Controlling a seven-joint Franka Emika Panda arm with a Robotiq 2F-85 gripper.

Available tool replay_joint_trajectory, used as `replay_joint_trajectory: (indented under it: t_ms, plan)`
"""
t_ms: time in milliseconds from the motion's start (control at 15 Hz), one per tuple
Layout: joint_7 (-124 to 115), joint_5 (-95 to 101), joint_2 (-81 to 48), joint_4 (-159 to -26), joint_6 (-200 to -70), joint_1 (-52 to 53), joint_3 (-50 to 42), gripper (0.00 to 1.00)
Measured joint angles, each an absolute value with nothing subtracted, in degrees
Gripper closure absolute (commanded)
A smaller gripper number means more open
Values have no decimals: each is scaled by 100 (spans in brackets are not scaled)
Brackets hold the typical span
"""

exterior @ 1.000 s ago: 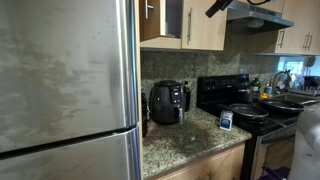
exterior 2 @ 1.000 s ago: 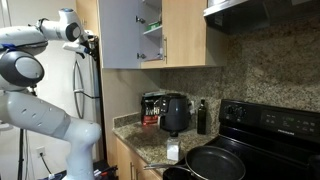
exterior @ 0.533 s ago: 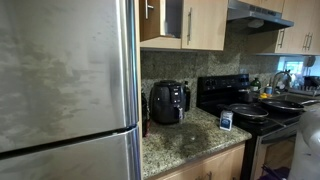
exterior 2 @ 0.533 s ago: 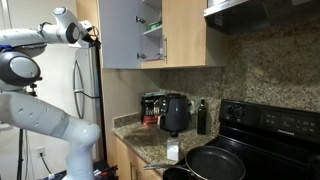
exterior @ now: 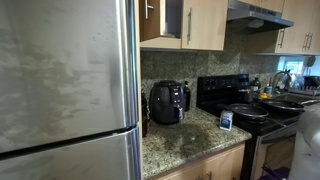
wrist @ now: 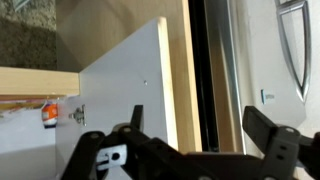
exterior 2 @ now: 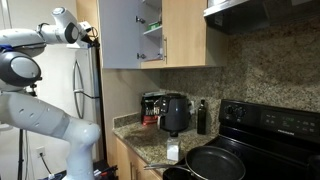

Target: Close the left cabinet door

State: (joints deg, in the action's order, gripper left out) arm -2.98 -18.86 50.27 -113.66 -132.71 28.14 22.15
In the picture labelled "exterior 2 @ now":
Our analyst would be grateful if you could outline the black electric stove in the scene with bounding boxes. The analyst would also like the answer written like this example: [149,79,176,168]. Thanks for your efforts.
[173,98,320,180]

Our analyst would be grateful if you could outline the black power cable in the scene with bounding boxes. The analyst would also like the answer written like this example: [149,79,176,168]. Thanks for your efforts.
[39,153,54,178]

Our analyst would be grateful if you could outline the stainless steel refrigerator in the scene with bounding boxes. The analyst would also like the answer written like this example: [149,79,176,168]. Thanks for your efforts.
[71,46,103,161]

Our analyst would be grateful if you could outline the black red protein bag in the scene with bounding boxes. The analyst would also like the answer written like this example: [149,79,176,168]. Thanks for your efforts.
[140,91,167,127]

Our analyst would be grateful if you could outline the small black pan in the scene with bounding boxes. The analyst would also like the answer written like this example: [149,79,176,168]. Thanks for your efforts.
[162,166,194,180]

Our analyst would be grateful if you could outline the green box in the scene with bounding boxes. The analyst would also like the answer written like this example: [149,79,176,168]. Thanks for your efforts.
[148,20,163,31]

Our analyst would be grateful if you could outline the white cabinet shelf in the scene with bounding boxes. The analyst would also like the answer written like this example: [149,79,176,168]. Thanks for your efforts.
[143,25,164,37]

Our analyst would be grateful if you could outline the dark glass oil bottle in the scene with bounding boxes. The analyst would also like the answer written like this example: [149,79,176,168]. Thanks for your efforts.
[196,98,208,136]

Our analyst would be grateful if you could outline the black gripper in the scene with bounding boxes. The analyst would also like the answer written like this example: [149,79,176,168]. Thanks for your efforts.
[83,31,101,48]

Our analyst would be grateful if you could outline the black frying pan silver handle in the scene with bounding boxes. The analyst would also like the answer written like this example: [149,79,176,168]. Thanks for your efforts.
[143,145,247,180]

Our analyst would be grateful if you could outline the light wood base cabinet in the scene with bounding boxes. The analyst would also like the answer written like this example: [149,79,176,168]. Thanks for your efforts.
[114,136,164,180]

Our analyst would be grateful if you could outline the wood wall cabinet body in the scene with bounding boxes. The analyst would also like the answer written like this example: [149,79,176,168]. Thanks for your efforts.
[134,0,229,70]

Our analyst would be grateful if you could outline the black tripod stand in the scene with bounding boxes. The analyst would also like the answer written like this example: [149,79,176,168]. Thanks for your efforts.
[16,128,26,180]

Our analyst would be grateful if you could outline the white wall outlet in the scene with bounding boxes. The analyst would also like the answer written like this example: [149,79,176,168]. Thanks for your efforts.
[35,145,46,158]

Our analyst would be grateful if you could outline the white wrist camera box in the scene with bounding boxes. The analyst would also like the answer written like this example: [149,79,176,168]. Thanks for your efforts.
[78,20,93,33]

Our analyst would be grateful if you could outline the grey cabinet door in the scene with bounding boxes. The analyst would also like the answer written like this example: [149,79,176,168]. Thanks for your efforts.
[98,0,141,70]

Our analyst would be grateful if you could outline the black orange tool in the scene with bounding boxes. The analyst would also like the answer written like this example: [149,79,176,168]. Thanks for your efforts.
[94,165,118,178]

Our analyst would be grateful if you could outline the light wood cabinet door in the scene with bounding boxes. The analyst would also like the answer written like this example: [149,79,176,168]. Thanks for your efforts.
[161,0,208,67]

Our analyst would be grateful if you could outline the metal cabinet door handle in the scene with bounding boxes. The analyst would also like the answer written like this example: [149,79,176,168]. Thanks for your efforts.
[163,36,169,64]

